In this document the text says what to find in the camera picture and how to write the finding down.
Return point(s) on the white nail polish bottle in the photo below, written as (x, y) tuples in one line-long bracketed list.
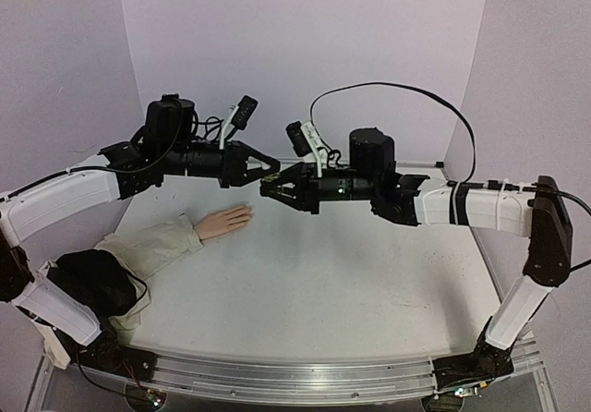
[(270, 181)]

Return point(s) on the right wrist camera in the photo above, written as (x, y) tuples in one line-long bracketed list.
[(311, 148)]

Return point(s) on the aluminium back table rail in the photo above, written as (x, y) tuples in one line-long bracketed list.
[(399, 164)]

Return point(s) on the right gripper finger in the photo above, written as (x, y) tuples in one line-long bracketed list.
[(292, 174), (289, 197)]

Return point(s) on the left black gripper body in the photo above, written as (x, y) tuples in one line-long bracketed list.
[(235, 158)]

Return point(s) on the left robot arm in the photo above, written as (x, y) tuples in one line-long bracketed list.
[(167, 145)]

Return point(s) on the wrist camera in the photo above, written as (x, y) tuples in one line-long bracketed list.
[(311, 148), (238, 118)]

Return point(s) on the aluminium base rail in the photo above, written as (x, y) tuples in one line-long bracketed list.
[(315, 384)]

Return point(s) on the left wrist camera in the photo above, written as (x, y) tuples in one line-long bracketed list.
[(238, 118)]

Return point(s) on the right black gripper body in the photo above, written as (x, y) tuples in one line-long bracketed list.
[(310, 190)]

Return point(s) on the beige sleeve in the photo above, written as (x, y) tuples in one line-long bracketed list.
[(146, 252)]

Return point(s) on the mannequin hand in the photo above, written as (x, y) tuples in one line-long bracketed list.
[(223, 222)]

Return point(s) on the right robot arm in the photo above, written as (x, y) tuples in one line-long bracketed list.
[(536, 212)]

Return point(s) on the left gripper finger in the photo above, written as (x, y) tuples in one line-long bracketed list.
[(248, 176), (258, 160)]

